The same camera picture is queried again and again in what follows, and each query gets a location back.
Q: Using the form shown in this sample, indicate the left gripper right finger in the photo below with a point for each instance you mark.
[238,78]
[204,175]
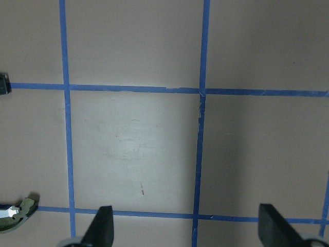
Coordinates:
[274,230]

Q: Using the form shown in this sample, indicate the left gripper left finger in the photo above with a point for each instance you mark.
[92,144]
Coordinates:
[101,230]

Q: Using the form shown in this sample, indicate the olive green brake shoe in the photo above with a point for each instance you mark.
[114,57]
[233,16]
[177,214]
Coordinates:
[13,216]

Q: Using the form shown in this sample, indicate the small black plastic part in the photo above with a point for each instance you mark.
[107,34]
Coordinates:
[5,86]

